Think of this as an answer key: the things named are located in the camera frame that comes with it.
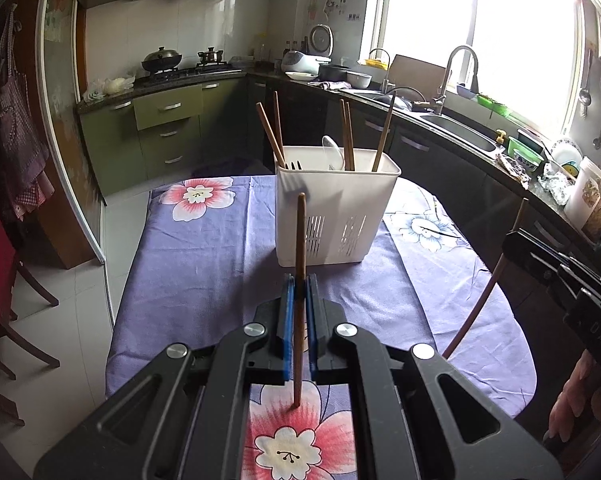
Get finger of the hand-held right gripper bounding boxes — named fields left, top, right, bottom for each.
left=501, top=229, right=581, bottom=288
left=555, top=255, right=601, bottom=313

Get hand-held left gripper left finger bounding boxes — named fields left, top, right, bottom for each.
left=33, top=274, right=297, bottom=480

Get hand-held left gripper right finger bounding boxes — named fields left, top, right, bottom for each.
left=304, top=274, right=563, bottom=480

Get white plastic utensil holder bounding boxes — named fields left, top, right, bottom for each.
left=275, top=146, right=402, bottom=267

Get person's right hand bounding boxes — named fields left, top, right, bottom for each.
left=544, top=347, right=601, bottom=443

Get crumpled foil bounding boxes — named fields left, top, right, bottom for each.
left=537, top=160, right=575, bottom=207

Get purple floral tablecloth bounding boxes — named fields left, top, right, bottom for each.
left=105, top=175, right=538, bottom=480

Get patterned green bowl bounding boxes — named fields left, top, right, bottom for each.
left=507, top=129, right=546, bottom=173

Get decorated white plate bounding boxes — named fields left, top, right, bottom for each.
left=550, top=138, right=584, bottom=177

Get dark kitchen counter cabinet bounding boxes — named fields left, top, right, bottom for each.
left=244, top=71, right=601, bottom=321

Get steel sink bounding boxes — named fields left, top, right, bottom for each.
left=419, top=113, right=498, bottom=154

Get hanging metal ladle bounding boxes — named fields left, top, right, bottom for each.
left=578, top=49, right=594, bottom=120

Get white ceramic spoon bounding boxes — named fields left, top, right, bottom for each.
left=321, top=135, right=345, bottom=171

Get steel kitchen faucet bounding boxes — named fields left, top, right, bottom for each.
left=431, top=45, right=479, bottom=115

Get brown cutting board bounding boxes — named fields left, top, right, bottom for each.
left=389, top=54, right=447, bottom=95

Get kitchen window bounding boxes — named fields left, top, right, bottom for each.
left=379, top=0, right=590, bottom=137

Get green kitchen base cabinet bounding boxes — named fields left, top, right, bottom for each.
left=76, top=77, right=251, bottom=197

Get yellow basket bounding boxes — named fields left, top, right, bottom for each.
left=364, top=48, right=392, bottom=70

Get black cooking pot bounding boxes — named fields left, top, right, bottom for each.
left=319, top=63, right=352, bottom=84

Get white rice cooker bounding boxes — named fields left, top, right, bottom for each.
left=282, top=50, right=322, bottom=74

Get gas stove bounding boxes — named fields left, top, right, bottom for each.
left=134, top=62, right=244, bottom=86

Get round grey cooker lid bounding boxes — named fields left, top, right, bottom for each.
left=309, top=24, right=334, bottom=57

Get black wok with lid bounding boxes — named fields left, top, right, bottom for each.
left=140, top=46, right=184, bottom=75

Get white plastic bag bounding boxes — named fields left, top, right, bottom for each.
left=83, top=74, right=137, bottom=105

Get glass sliding door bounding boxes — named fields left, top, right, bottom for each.
left=34, top=0, right=107, bottom=267

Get checkered apron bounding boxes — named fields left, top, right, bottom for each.
left=0, top=4, right=56, bottom=222

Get black hose faucet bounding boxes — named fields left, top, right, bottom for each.
left=384, top=86, right=426, bottom=112

